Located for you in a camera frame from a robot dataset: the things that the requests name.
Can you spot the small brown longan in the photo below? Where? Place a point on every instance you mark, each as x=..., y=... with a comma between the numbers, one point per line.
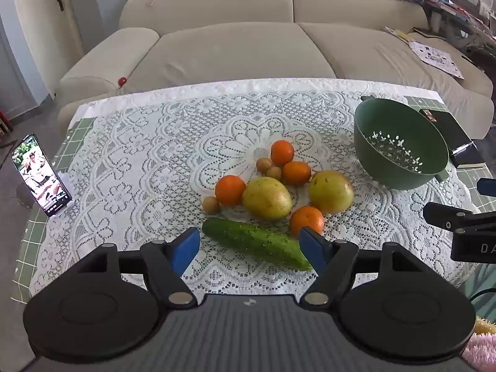
x=211, y=204
x=273, y=173
x=263, y=163

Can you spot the yellow booklet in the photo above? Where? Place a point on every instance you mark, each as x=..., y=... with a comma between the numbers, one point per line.
x=399, y=34

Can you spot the cluttered side table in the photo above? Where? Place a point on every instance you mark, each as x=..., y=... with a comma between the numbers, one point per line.
x=465, y=7

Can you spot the white lace tablecloth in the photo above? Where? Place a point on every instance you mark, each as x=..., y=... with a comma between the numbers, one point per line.
x=155, y=155

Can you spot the white door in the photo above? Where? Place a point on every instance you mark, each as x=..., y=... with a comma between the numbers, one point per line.
x=42, y=38

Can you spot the green cucumber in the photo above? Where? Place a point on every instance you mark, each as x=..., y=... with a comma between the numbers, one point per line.
x=252, y=240

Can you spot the orange mandarin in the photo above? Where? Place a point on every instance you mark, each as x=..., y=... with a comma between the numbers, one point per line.
x=307, y=220
x=297, y=173
x=282, y=152
x=230, y=190

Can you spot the beige sofa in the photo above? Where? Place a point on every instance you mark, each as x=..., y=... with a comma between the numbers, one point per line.
x=240, y=46

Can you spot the teal cloth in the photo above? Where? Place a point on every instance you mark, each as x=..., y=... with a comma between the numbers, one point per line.
x=482, y=279

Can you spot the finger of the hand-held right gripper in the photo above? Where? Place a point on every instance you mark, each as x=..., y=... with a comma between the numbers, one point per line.
x=457, y=221
x=488, y=187

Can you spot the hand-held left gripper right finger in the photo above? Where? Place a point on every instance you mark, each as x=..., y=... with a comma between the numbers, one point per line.
x=314, y=248

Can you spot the green checked table mat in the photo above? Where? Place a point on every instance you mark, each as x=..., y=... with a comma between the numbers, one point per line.
x=79, y=128

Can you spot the yellow-green pear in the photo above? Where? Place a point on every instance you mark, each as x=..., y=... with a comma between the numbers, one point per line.
x=267, y=198
x=331, y=192

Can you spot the green colander bowl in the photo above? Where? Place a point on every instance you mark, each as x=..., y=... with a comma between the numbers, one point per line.
x=387, y=162

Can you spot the dark book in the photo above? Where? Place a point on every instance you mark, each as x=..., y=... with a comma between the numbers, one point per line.
x=428, y=33

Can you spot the smartphone with lit screen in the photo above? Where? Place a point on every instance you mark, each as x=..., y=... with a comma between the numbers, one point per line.
x=40, y=176

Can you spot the pink fluffy rug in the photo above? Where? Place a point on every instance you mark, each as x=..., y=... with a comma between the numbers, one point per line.
x=480, y=348

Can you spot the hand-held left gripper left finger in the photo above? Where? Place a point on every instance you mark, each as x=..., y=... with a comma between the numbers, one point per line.
x=186, y=248

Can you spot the white printed paper sheet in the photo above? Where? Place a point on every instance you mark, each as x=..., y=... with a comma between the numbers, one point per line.
x=436, y=59

